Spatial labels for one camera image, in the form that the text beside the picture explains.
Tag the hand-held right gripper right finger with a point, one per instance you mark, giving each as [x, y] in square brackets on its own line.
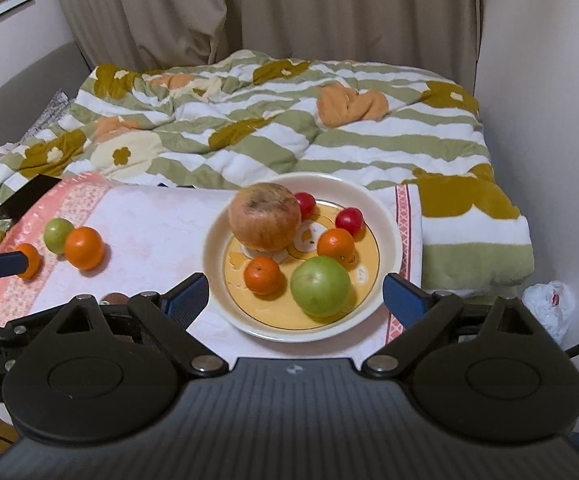
[403, 300]

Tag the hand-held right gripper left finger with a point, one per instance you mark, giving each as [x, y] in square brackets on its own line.
[189, 296]

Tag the small orange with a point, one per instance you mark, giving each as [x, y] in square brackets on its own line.
[263, 275]
[33, 256]

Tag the large green apple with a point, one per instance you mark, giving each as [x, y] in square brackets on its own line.
[321, 286]

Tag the large orange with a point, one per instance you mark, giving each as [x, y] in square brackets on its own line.
[336, 245]
[84, 247]

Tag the cream cartoon print bowl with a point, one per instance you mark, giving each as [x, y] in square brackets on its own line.
[279, 317]

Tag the red cherry tomato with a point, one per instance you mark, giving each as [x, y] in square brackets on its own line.
[349, 221]
[307, 204]

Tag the large reddish yellow apple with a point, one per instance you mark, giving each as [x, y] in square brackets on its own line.
[264, 217]

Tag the small green apple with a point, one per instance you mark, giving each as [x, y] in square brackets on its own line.
[55, 232]

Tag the pink floral tablecloth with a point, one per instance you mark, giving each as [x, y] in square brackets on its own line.
[159, 230]

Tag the brown kiwi with sticker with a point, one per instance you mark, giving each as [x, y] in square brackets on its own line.
[117, 300]

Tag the white plastic bag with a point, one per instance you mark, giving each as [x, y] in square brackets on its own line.
[549, 310]

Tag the green striped floral blanket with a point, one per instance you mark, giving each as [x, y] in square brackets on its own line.
[319, 160]

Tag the grey patterned pillow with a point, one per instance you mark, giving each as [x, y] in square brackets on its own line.
[52, 107]

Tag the grey upholstered headboard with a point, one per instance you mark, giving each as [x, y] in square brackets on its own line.
[14, 90]

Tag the beige curtain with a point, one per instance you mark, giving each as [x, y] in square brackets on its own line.
[294, 5]

